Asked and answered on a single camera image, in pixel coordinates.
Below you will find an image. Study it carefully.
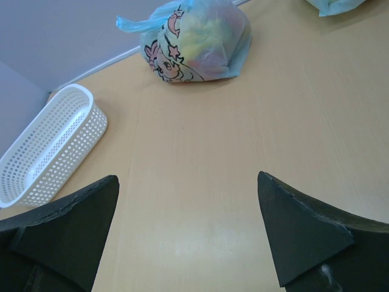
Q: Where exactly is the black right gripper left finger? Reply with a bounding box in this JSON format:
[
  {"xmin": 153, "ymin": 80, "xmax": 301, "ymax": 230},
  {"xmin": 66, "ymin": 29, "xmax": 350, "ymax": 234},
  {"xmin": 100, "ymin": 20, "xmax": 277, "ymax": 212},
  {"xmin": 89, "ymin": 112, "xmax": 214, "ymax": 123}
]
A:
[{"xmin": 1, "ymin": 175, "xmax": 119, "ymax": 291}]

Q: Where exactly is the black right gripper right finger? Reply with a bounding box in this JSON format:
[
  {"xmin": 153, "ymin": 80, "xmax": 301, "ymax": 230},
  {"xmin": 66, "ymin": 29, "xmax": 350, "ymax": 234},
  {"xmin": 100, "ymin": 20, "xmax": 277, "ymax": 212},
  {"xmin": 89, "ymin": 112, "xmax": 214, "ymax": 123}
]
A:
[{"xmin": 257, "ymin": 172, "xmax": 388, "ymax": 291}]

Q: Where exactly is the blue cartoon-print plastic bag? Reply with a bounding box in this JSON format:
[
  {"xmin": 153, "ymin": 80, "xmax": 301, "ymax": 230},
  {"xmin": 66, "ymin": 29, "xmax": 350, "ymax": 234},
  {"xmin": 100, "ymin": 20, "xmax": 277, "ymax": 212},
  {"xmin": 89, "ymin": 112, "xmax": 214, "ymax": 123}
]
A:
[{"xmin": 116, "ymin": 1, "xmax": 252, "ymax": 83}]

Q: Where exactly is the blue tied plastic bag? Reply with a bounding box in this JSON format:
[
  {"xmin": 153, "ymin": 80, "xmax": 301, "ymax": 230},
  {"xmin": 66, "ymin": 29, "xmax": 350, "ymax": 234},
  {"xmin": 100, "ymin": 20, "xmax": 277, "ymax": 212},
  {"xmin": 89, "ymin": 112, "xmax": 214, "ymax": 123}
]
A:
[{"xmin": 307, "ymin": 0, "xmax": 365, "ymax": 17}]

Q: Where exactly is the white perforated plastic basket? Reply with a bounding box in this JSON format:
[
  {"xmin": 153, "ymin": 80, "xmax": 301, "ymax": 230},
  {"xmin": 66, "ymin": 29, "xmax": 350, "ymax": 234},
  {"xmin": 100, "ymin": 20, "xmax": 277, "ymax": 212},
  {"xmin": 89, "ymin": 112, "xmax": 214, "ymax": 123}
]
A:
[{"xmin": 1, "ymin": 84, "xmax": 108, "ymax": 209}]

